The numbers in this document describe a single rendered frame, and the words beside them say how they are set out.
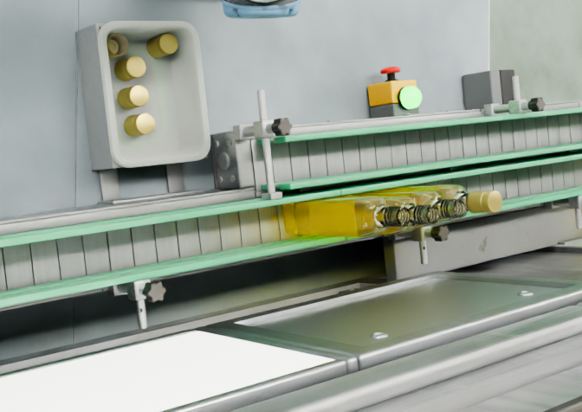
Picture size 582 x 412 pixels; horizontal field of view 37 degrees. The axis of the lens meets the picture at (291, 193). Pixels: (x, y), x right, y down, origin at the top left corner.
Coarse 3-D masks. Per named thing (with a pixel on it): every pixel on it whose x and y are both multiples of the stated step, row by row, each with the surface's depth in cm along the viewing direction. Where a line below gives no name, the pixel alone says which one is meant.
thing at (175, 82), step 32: (128, 32) 137; (160, 32) 140; (192, 32) 141; (160, 64) 145; (192, 64) 142; (160, 96) 145; (192, 96) 143; (160, 128) 145; (192, 128) 144; (128, 160) 134; (160, 160) 137; (192, 160) 140
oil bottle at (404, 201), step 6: (384, 198) 134; (390, 198) 134; (396, 198) 134; (402, 198) 134; (408, 198) 135; (390, 204) 133; (396, 204) 133; (402, 204) 133; (408, 204) 133; (414, 204) 134; (390, 228) 133; (396, 228) 133; (402, 228) 133; (408, 228) 134; (414, 228) 135; (378, 234) 136; (384, 234) 135; (390, 234) 134
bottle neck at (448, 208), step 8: (440, 200) 136; (448, 200) 134; (456, 200) 133; (440, 208) 134; (448, 208) 133; (456, 208) 135; (464, 208) 134; (440, 216) 135; (448, 216) 134; (456, 216) 133
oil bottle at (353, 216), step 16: (288, 208) 144; (304, 208) 140; (320, 208) 137; (336, 208) 134; (352, 208) 131; (368, 208) 129; (288, 224) 144; (304, 224) 141; (320, 224) 137; (336, 224) 134; (352, 224) 131; (368, 224) 129
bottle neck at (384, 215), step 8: (384, 208) 128; (392, 208) 127; (400, 208) 126; (376, 216) 129; (384, 216) 127; (392, 216) 126; (400, 216) 128; (408, 216) 127; (384, 224) 128; (392, 224) 127; (400, 224) 126
